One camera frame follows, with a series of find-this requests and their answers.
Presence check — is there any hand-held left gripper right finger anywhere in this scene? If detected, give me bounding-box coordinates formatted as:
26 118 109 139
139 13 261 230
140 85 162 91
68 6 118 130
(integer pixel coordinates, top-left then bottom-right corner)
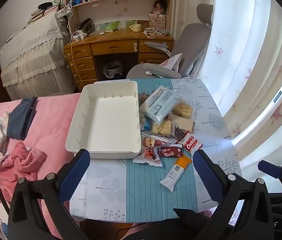
192 149 275 240

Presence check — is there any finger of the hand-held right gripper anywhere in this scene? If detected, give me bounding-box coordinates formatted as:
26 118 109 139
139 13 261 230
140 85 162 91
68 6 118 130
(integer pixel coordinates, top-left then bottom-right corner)
258 160 282 179

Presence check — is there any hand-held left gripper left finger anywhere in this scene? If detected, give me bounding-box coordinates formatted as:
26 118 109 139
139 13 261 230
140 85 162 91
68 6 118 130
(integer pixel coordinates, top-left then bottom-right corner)
7 149 91 240

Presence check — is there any white orange snack bar packet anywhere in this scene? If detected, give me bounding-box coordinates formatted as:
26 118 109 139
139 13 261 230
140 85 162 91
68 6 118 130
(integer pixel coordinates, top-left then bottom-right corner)
159 155 192 192

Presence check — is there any red cookie packet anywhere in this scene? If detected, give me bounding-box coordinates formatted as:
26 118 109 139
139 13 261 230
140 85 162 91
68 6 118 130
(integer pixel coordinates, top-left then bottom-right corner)
181 133 203 153

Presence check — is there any small dark red snack packet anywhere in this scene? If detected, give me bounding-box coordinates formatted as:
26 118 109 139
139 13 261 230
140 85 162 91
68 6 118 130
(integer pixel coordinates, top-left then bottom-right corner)
158 146 183 158

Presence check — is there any dark red clear snack packet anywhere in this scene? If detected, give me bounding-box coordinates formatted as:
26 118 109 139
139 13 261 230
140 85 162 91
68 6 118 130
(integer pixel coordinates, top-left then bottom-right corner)
173 126 189 140

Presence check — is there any brown paper snack packet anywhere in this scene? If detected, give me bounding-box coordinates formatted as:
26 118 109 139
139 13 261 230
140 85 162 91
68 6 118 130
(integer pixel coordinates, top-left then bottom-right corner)
173 116 196 133

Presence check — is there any white plastic storage box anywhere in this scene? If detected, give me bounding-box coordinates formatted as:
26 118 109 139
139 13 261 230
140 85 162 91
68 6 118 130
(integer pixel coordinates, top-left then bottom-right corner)
65 80 142 159

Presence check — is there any white red cartoon snack packet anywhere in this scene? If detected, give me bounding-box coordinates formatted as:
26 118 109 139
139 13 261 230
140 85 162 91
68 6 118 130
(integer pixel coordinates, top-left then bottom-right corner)
133 135 167 167

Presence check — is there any yellow puffed rice cake packet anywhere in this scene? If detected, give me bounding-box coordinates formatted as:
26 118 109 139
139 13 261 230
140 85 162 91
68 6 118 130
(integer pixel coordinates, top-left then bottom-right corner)
151 119 175 137
172 101 195 119

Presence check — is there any small blue white snack packet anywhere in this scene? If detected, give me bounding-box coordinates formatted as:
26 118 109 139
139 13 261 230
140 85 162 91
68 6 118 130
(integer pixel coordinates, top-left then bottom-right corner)
140 115 154 130

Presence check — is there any large blue white snack packet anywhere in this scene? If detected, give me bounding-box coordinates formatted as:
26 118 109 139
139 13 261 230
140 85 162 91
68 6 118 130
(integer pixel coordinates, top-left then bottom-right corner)
139 85 183 125

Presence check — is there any red clear nut packet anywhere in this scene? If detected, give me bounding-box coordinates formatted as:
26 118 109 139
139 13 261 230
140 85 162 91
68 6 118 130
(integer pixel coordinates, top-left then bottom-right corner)
141 91 156 103

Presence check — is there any pink towel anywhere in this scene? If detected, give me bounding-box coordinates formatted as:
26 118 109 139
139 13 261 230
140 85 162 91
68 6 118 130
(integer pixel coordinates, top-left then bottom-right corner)
0 140 47 183

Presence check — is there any pink bedsheet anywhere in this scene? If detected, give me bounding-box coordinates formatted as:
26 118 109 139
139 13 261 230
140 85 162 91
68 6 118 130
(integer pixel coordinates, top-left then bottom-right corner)
0 92 81 240

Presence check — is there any navy blue cloth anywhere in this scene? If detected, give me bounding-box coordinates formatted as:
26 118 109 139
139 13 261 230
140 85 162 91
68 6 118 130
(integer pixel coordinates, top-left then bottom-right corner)
7 96 38 140

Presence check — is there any trash bin with plastic liner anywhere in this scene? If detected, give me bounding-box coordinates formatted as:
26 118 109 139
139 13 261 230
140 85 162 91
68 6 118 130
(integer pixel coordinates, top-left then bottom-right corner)
103 60 123 80

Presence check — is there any white leaf print curtain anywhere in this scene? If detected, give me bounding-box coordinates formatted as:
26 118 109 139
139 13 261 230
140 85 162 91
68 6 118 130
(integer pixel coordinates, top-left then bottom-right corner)
176 0 282 160

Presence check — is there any white plastic bag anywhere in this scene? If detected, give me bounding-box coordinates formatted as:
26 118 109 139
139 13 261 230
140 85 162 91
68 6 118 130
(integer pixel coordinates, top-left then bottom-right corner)
159 53 183 70

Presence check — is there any white lace covered cabinet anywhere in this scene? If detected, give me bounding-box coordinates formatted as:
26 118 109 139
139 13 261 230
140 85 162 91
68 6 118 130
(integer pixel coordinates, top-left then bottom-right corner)
0 11 78 100

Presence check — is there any wooden desk with drawers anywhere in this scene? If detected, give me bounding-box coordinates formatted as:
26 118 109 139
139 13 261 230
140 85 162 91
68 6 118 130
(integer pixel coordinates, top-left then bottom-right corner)
63 27 174 90

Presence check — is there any white power strip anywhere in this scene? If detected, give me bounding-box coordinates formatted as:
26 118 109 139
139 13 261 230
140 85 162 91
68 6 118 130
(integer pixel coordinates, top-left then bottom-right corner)
72 31 88 41

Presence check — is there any grey office chair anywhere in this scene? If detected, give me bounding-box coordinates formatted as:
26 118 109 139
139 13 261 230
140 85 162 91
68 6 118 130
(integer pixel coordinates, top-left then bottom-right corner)
126 4 214 79

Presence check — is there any black patterned bag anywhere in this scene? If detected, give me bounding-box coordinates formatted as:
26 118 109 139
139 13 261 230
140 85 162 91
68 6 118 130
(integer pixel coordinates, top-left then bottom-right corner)
77 18 96 34

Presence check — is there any green tissue pack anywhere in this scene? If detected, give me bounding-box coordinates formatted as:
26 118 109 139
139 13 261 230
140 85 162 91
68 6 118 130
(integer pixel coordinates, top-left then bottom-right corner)
98 21 120 32

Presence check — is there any floral fabric pouch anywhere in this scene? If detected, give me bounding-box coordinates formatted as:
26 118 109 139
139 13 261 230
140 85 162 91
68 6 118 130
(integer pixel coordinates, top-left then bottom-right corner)
57 5 73 20

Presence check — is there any stack of books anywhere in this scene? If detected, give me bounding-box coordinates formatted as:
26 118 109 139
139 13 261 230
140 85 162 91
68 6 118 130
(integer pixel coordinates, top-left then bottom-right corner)
27 2 59 24

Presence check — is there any white patterned box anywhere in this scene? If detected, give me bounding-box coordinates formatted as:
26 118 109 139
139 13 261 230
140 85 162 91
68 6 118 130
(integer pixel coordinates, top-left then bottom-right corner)
149 17 167 29

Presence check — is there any wooden bookshelf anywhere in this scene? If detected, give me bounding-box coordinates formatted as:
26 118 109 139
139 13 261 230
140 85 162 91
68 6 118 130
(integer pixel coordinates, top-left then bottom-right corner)
63 0 174 34

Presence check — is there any doll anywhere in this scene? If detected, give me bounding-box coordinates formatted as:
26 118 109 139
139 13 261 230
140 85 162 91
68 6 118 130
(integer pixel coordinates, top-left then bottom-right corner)
149 0 167 18

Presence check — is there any white cable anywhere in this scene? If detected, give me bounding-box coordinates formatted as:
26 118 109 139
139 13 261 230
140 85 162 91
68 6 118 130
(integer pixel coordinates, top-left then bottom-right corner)
67 0 78 80

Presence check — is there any white coiled cord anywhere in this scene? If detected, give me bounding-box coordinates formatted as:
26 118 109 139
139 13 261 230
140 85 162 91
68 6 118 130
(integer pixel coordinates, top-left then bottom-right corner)
144 28 160 37

